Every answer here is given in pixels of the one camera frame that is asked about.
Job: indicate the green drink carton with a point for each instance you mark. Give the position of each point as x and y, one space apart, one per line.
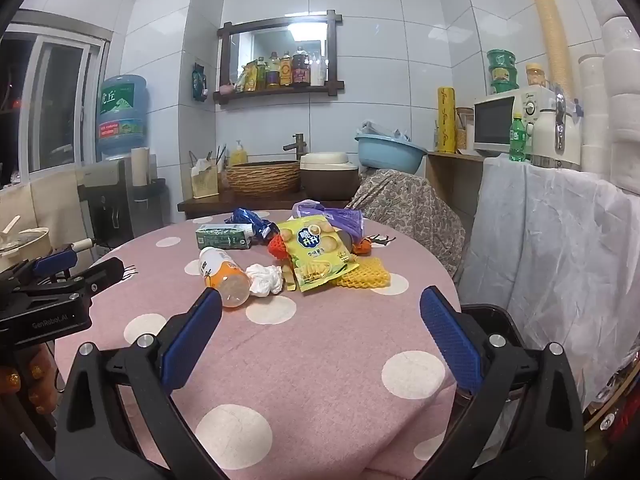
222 236

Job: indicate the metal faucet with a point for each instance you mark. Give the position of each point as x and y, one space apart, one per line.
298 147

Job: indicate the purple packet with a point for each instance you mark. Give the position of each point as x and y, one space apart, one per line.
345 217

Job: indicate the blue plastic basin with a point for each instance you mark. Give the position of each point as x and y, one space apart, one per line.
390 154

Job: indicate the wicker basket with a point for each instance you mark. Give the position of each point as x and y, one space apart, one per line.
262 180

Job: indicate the glass jar with wooden lid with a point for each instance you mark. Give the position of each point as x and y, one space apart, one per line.
465 130

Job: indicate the yellow-green seasoning bag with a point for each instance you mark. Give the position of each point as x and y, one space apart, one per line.
246 79

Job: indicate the white tissue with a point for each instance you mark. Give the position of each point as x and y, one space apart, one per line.
265 280

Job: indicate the window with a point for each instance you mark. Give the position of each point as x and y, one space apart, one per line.
35 105

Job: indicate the yellow soap bottle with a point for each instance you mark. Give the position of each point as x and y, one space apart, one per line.
239 155

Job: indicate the yellow jar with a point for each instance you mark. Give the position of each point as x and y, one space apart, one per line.
535 76

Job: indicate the dark wooden counter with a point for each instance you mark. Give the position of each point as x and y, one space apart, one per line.
210 206

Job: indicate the green instant noodle bowl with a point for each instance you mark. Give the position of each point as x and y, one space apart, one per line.
502 87
501 58
503 74

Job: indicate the brown trash bin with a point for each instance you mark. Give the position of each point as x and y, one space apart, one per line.
492 317

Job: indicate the person's left hand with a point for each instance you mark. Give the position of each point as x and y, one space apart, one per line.
42 390

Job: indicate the small orange wrapper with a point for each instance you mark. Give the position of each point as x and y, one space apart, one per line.
362 246

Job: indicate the blue foil wrapper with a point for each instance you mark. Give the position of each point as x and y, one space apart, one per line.
250 217

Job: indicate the white bottle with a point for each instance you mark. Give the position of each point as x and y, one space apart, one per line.
318 72

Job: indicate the yellow foam net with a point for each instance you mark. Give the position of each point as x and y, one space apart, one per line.
367 272

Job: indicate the paper towel roll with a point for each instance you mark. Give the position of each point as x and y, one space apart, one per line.
140 167

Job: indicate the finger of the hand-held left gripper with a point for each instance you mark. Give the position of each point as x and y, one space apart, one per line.
55 261
102 272

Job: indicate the wooden framed mirror shelf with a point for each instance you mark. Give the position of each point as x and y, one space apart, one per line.
332 50

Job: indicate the beige woven utensil holder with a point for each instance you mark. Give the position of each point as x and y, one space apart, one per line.
205 182

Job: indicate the brown pot with beige lid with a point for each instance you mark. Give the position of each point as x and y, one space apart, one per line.
327 180

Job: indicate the white microwave oven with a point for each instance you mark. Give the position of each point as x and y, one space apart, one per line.
500 120

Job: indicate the floral cloth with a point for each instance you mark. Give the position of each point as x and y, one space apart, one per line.
410 205

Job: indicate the pink polka-dot tablecloth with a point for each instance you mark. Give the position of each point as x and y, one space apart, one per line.
310 360

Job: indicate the grey plastic bag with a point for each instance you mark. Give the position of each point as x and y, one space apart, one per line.
382 130

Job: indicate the green wall-mounted holder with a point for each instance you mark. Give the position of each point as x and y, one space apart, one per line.
199 82

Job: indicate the wooden cabinet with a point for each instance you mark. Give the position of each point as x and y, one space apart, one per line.
450 180

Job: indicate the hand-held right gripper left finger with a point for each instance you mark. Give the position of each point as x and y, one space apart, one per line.
192 342

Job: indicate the green soda bottle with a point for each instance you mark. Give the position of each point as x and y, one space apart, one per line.
519 137

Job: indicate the cream electric kettle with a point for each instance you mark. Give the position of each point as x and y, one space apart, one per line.
550 135

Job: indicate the red foam net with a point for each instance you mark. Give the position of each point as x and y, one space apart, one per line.
278 247

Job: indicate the cream pan with lid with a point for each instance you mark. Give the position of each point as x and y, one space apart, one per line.
25 242

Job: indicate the plastic bottle with orange label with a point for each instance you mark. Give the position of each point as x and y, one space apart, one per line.
222 272

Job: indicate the yellow sauce bottle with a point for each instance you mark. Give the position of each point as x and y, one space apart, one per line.
285 71

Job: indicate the blue water jug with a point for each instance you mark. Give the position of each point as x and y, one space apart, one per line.
122 115

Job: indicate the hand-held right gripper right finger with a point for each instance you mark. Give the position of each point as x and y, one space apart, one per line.
450 342

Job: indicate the stack of paper cups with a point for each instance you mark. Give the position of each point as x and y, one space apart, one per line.
550 35

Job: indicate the yellow snack bag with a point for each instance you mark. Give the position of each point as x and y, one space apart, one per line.
310 250

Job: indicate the yellow film roll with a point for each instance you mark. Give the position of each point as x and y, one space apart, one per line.
446 120

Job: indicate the water dispenser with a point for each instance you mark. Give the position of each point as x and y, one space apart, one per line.
107 195

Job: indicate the white cloth cover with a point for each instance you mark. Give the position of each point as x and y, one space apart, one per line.
550 240

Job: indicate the stack of white paper rolls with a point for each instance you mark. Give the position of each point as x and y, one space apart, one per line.
620 85

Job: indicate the dark sauce bottle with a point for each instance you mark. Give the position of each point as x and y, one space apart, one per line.
300 67

